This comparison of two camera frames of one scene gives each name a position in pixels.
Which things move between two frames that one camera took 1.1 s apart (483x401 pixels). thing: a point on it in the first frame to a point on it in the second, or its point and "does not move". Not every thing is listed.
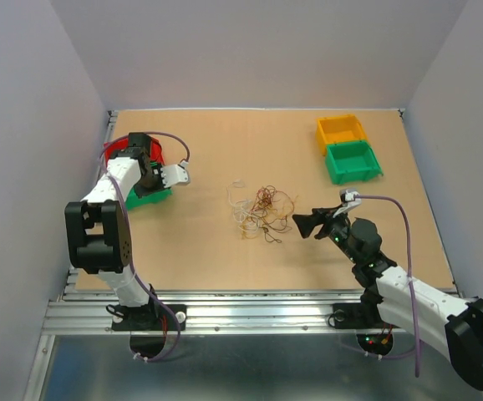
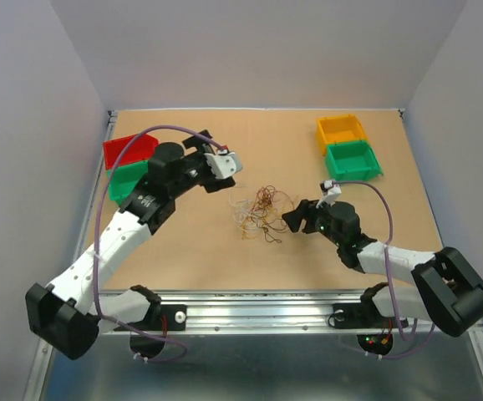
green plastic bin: (351, 161) does not move
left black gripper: (160, 186) to (210, 182)
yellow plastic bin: (338, 129) does not move
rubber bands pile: (272, 209) does not move
